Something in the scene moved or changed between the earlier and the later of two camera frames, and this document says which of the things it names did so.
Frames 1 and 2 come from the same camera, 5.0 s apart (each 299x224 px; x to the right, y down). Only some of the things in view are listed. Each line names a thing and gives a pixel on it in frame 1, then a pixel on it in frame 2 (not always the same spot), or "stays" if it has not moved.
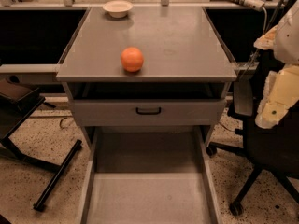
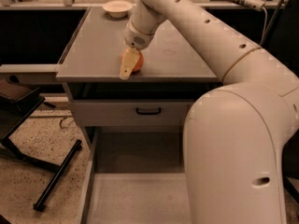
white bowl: [118, 8] stays
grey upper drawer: [149, 112] stays
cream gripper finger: [266, 42] -> [138, 40]
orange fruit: [132, 59] stays
